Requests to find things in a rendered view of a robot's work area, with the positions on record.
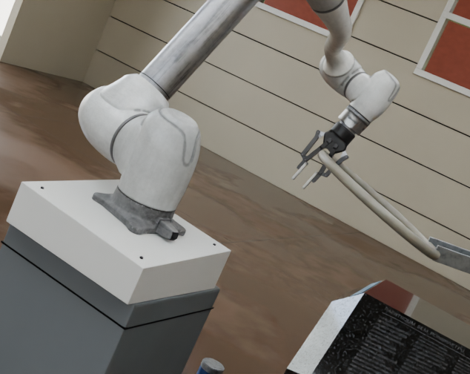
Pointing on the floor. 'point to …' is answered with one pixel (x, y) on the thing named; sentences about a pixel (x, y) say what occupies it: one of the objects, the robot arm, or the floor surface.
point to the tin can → (210, 366)
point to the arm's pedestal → (80, 320)
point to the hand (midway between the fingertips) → (304, 176)
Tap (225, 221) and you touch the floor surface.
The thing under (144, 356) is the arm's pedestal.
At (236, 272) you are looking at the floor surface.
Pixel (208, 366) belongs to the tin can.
